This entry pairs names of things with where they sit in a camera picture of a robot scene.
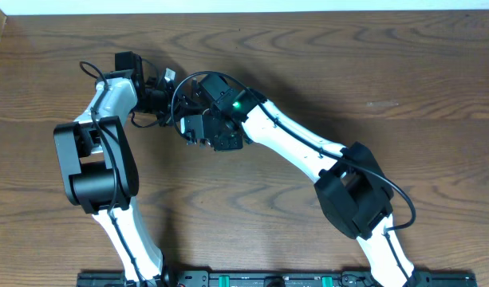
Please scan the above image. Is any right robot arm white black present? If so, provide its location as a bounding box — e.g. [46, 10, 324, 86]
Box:
[172, 71, 416, 286]

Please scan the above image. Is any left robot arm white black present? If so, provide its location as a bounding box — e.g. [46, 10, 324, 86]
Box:
[53, 51, 178, 286]

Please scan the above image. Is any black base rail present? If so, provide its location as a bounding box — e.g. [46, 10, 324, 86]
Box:
[76, 270, 479, 287]

